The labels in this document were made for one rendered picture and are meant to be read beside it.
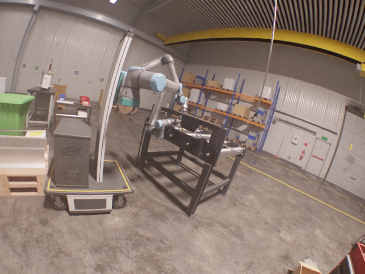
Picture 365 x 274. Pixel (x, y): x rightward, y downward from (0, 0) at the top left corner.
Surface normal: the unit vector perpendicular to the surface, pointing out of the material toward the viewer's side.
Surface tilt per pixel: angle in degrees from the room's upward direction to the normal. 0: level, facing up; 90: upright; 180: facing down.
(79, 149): 90
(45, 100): 90
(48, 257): 0
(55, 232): 0
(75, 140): 90
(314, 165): 90
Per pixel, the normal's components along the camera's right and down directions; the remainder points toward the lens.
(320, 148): -0.67, -0.04
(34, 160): 0.70, 0.34
